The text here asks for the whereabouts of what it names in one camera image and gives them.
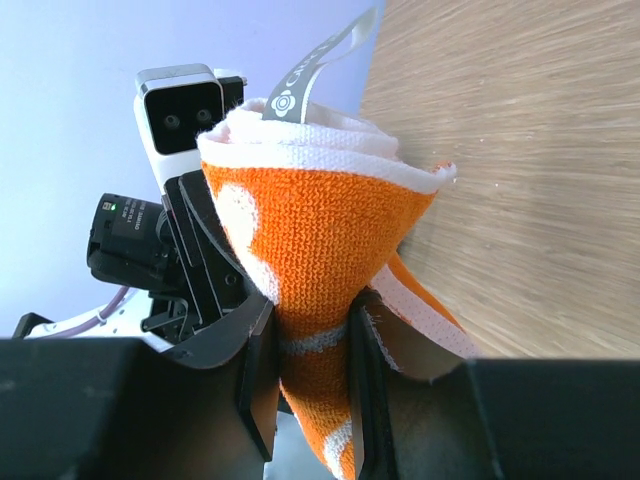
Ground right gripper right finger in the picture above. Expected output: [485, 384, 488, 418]
[349, 290, 639, 479]

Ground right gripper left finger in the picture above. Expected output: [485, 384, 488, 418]
[1, 294, 278, 479]

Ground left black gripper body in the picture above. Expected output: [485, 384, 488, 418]
[163, 171, 250, 342]

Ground orange and white towel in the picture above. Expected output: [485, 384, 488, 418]
[195, 2, 484, 480]

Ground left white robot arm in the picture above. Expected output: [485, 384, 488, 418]
[14, 171, 250, 351]

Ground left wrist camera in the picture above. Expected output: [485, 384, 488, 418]
[134, 63, 247, 195]

